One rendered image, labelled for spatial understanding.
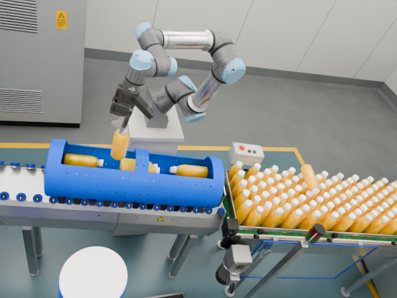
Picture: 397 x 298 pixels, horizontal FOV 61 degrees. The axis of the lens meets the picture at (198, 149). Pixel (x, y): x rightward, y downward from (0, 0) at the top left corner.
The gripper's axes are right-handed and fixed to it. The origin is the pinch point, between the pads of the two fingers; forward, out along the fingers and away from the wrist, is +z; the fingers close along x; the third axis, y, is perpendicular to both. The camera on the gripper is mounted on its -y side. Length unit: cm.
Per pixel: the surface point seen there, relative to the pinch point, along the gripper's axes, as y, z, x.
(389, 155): -370, 93, -202
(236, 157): -77, 33, -40
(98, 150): 4.8, 41.0, -23.4
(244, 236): -85, 50, 6
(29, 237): 28, 102, 0
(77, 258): 3, 50, 34
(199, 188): -47, 27, -2
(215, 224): -70, 55, -2
